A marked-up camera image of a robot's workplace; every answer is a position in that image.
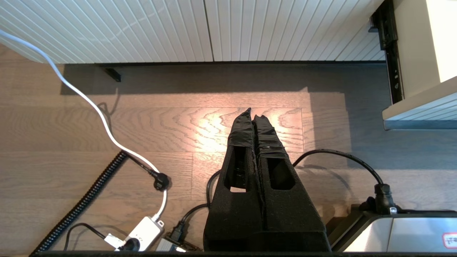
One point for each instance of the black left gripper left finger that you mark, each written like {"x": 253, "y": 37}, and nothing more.
{"x": 235, "y": 214}

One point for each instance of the white power strip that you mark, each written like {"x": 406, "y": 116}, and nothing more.
{"x": 144, "y": 233}

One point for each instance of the white fluted cabinet front panel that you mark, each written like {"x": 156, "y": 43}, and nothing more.
{"x": 285, "y": 28}
{"x": 107, "y": 28}

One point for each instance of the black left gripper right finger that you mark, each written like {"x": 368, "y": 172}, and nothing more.
{"x": 289, "y": 214}

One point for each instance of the white fluted front drawer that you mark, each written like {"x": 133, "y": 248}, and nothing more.
{"x": 414, "y": 43}

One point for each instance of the black drawer slide rail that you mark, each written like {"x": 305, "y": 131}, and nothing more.
{"x": 392, "y": 53}

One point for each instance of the black cabinet leg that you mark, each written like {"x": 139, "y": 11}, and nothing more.
{"x": 113, "y": 75}

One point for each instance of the silver plug adapter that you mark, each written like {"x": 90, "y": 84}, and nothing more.
{"x": 169, "y": 245}

